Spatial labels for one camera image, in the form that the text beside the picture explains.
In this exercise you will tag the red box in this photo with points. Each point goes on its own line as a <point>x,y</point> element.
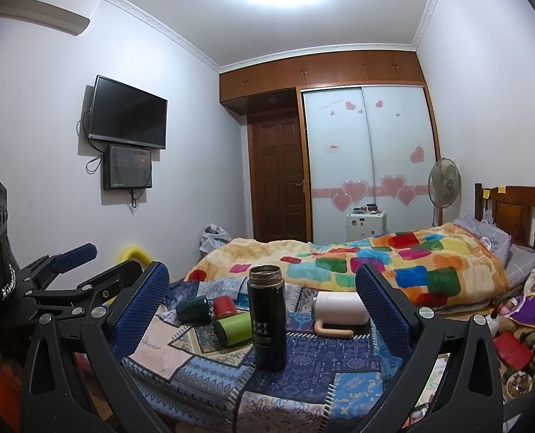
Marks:
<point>513,352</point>

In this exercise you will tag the small wall-mounted screen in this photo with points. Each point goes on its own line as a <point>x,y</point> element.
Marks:
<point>128,167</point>

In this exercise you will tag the black thermos bottle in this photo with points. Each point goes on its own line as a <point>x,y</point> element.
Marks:
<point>267,320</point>

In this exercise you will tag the wall-mounted television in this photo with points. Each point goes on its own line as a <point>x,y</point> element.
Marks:
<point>128,110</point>

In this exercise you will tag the light green cup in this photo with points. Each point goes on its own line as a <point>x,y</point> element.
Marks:
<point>233,329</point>

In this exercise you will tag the red cup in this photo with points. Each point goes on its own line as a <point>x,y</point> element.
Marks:
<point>224,307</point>

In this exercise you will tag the blue patchwork blanket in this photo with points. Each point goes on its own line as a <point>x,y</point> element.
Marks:
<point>321,370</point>

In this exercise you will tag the white air conditioner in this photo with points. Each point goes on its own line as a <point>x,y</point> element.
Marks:
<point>46,11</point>

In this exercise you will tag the dark green cup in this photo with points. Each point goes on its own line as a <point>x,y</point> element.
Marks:
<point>193,310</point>

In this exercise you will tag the plastic bag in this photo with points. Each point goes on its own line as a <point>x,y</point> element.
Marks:
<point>214,239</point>

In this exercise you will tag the standing fan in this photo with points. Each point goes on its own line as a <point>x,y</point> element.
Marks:
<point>443,180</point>

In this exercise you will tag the colourful checked quilt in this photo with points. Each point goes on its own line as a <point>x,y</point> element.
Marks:
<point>339,261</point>

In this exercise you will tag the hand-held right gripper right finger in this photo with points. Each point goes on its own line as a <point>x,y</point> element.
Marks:
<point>380,311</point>

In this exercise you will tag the orange object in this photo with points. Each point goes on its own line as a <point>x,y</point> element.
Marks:
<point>8,388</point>

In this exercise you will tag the cluster of small jars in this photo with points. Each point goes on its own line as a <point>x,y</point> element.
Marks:
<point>366,210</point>

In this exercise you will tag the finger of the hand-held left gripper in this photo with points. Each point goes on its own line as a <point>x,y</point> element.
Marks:
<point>76,255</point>
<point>114,278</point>

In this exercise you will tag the grey pillow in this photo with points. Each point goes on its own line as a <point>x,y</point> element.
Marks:
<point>493,241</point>

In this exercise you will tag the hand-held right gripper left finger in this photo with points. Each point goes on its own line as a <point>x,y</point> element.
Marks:
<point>142,309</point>

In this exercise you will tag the yellow curved object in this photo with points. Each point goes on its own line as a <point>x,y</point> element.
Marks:
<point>134,252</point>

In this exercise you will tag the wooden bed headboard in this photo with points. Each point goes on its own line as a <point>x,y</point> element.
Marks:
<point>515,209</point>

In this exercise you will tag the small white cabinet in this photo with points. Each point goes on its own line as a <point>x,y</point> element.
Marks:
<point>366,228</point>

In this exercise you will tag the wooden overhead cabinet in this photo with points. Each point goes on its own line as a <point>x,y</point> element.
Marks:
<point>294,74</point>

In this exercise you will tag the frosted sliding door wardrobe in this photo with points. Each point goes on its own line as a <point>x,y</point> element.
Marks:
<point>384,153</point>

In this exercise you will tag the brown wooden door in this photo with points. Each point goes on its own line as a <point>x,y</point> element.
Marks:
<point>279,176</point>

